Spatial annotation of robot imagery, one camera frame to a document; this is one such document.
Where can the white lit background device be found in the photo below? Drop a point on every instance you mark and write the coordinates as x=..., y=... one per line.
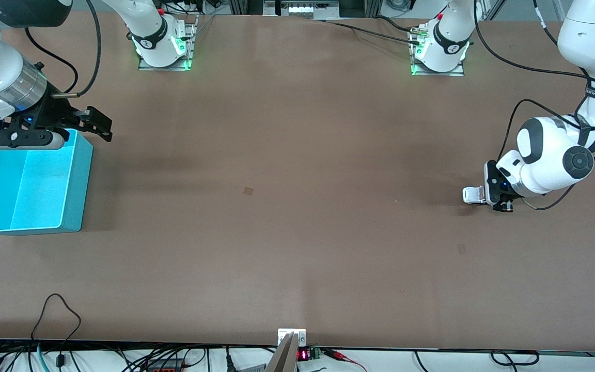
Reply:
x=301, y=8

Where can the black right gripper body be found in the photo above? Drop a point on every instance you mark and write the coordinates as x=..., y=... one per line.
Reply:
x=56, y=111

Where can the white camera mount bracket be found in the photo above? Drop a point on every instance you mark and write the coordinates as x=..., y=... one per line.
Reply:
x=291, y=337

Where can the turquoise plastic bin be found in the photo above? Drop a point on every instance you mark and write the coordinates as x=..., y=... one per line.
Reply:
x=34, y=191

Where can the red LED display module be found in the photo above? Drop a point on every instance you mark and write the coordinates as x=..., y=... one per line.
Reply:
x=305, y=354

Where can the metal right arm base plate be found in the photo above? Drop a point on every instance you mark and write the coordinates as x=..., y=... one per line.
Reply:
x=192, y=41

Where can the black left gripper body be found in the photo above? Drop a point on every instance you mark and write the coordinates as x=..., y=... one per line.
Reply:
x=495, y=185

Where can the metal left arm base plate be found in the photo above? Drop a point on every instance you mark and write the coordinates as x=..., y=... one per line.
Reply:
x=457, y=71

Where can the white jeep toy black roof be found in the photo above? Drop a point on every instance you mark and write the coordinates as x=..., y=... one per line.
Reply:
x=474, y=195

